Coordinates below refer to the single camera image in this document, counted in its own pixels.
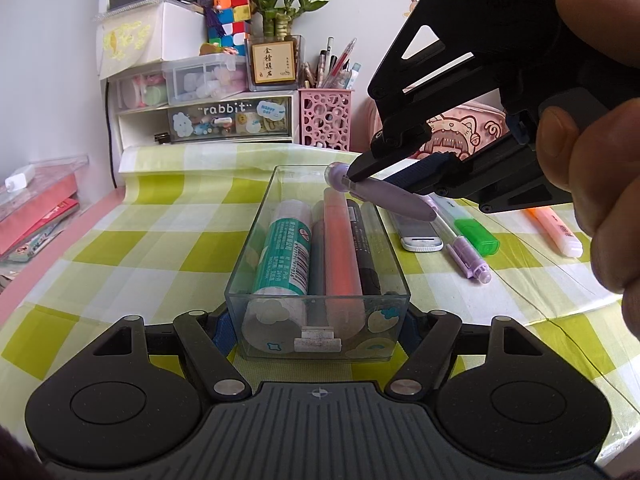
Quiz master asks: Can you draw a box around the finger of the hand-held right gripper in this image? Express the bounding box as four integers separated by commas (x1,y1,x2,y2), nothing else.
392,152,573,213
345,0,506,183

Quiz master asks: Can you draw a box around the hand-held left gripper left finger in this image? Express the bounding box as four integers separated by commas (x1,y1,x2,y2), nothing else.
107,310,253,401

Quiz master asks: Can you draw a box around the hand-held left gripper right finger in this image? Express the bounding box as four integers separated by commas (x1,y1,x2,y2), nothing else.
385,310,531,401

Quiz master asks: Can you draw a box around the clear plastic tray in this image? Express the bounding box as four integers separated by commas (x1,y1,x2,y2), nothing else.
224,165,412,362

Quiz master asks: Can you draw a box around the purple ball-top pen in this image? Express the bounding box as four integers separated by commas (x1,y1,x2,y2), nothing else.
324,161,438,222

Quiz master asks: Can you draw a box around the grey pencil lead case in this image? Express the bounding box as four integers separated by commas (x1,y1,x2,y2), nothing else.
389,207,446,253

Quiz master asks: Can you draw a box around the green highlighter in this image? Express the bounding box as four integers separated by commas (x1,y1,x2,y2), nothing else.
440,195,501,256

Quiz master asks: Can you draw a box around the purple mechanical pencil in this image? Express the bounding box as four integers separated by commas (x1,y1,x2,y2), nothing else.
430,195,493,283

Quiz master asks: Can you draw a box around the black marker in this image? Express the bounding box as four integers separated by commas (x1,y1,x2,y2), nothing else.
346,199,383,296

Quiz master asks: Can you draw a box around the pink highlighter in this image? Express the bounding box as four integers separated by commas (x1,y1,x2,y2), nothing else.
322,187,365,341

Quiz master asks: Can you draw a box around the green white glue stick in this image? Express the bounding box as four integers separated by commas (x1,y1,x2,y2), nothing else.
241,199,315,348

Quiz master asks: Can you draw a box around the orange highlighter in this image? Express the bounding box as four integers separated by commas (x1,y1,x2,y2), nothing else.
525,206,585,259

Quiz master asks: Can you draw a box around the person's right hand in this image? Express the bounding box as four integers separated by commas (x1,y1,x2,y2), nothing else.
536,0,640,316

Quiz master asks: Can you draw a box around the bunch of pens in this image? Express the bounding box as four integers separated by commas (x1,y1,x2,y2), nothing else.
302,36,361,92

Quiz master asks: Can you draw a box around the pink cartoon pencil case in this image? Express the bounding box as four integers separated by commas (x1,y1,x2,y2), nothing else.
367,97,511,162

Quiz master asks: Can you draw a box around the pink perforated pen holder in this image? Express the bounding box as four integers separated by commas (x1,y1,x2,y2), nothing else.
298,87,355,152

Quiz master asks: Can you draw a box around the clear glass vase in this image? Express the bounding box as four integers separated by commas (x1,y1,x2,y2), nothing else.
246,34,304,92

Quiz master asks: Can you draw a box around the green checkered tablecloth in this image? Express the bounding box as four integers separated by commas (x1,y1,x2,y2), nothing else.
0,146,640,466

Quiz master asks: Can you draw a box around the beige label card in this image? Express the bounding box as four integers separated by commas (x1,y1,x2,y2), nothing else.
250,40,296,86

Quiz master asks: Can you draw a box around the lucky bamboo plant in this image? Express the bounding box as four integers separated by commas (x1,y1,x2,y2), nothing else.
237,0,331,41

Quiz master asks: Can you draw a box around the clear printed drawer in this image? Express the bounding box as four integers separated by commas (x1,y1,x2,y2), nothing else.
167,97,293,143

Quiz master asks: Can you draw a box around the colourful puzzle cube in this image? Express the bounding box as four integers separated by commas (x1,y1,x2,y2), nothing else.
207,0,253,56

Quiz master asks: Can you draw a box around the large clear storage box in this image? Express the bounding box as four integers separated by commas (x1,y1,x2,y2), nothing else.
162,56,250,106

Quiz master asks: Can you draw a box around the red notebook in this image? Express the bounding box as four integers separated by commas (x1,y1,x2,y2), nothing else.
0,180,81,256

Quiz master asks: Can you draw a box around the white drawer organiser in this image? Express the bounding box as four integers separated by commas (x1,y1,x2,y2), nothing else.
116,92,299,148

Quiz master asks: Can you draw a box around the white storage box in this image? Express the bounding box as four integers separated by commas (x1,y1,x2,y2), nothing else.
95,1,211,81

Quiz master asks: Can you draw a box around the white charger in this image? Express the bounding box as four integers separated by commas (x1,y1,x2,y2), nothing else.
5,165,36,192

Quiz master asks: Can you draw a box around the small clear storage box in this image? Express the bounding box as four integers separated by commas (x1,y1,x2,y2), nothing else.
109,72,171,111

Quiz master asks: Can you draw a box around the bag of yellow rubber bands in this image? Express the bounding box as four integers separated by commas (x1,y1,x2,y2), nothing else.
97,15,153,78

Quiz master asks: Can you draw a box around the spiral notebook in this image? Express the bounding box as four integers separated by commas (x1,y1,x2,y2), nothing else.
106,0,167,12

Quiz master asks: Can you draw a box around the black cable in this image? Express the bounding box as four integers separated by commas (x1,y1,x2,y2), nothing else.
102,0,127,188

